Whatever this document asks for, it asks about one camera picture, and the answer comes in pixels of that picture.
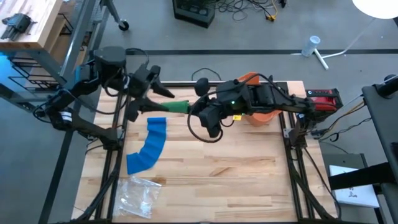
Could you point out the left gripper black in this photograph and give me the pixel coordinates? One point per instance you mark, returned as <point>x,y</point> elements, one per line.
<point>143,81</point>

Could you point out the wooden side table top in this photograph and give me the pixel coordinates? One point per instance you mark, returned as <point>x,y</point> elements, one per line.
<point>37,25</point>

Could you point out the grey box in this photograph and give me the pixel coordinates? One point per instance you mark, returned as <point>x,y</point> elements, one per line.
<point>339,160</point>

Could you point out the wooden workbench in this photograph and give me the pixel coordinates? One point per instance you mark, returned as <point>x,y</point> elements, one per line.
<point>79,31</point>

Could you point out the white cylinder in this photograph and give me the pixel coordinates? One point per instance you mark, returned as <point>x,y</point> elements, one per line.
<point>311,46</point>

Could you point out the white lamp shade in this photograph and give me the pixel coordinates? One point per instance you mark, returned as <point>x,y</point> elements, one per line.
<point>376,7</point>

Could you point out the black equipment box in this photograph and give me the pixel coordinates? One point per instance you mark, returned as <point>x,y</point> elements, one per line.
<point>192,15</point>

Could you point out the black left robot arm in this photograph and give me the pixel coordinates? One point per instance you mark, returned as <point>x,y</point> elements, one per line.
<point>109,57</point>

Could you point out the red and black toolbox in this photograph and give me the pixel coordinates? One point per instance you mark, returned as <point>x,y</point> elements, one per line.
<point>325,101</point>

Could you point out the black caster wheel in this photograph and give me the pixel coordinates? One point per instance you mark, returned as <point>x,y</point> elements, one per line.
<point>123,25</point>

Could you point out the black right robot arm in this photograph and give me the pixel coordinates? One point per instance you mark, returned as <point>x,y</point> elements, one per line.
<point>264,96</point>

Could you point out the black cart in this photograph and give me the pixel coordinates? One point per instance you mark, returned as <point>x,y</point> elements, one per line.
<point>385,124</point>

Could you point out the white paper sheet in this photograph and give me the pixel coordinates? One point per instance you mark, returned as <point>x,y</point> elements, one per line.
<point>357,194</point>

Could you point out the green elastic bandage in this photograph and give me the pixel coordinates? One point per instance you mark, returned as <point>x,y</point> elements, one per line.
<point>178,106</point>

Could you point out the blue elastic bandage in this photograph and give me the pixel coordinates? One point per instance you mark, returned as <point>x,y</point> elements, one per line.
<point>152,149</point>

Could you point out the black device on side table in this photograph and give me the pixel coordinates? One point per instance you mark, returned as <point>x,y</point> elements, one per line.
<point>17,23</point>

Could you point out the orange plastic bin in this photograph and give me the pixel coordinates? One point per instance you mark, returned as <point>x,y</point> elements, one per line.
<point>264,118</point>

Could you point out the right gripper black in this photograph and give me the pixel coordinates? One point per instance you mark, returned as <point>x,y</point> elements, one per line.
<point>210,118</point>

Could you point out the white lamp stand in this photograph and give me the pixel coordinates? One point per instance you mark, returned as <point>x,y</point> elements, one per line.
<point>320,59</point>

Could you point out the clear plastic zip bag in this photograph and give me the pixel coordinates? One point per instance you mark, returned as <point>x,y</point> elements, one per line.
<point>136,196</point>

